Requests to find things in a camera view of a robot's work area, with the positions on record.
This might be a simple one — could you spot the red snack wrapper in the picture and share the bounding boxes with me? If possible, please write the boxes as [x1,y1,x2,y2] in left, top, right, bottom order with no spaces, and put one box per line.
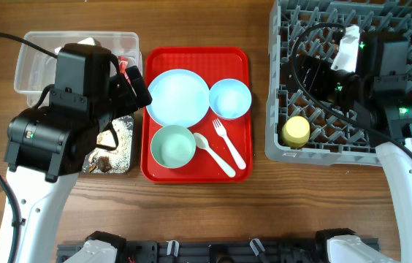
[118,56,130,83]

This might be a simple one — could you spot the yellow cup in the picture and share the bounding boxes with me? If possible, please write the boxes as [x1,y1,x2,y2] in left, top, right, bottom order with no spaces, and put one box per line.
[281,115,310,148]

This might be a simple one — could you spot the green bowl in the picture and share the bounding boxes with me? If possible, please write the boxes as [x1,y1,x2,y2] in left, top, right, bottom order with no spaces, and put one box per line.
[150,125,196,169]

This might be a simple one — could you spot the white napkin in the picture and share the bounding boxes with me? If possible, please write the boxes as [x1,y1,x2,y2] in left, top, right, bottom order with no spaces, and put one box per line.
[78,37,101,46]

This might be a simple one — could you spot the light blue bowl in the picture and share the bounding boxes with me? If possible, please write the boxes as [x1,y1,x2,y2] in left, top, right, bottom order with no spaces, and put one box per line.
[209,78,252,120]

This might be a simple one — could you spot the white plastic spoon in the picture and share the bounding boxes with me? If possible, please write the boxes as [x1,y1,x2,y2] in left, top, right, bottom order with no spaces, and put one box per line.
[193,132,236,178]

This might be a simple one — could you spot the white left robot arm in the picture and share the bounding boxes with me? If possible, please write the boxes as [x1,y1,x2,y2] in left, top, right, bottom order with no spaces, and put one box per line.
[0,43,152,262]

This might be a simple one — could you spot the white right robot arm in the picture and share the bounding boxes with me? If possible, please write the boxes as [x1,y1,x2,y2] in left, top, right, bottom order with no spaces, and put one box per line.
[281,55,412,262]

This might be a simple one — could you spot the grey dishwasher rack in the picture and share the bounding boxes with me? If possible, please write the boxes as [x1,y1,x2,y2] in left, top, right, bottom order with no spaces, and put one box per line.
[264,0,412,166]

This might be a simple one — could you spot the light blue plate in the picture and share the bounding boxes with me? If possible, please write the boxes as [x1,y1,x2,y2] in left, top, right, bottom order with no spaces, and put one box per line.
[146,69,210,128]

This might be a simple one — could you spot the food scraps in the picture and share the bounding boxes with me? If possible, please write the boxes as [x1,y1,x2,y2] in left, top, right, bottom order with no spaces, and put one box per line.
[83,116,133,173]

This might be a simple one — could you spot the black tray bin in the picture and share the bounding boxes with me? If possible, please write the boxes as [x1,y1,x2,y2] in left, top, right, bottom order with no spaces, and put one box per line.
[81,113,135,175]

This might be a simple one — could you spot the red serving tray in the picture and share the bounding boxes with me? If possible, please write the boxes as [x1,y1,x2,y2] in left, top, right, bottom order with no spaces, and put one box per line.
[140,47,253,184]

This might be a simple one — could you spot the clear plastic bin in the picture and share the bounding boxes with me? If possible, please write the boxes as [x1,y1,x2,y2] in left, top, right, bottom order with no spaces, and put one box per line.
[14,31,142,107]

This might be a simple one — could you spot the white plastic fork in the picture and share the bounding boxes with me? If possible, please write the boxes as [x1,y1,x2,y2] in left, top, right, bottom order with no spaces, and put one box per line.
[213,118,246,170]

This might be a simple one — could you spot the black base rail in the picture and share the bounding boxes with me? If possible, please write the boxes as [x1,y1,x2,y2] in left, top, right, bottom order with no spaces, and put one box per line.
[56,237,381,263]

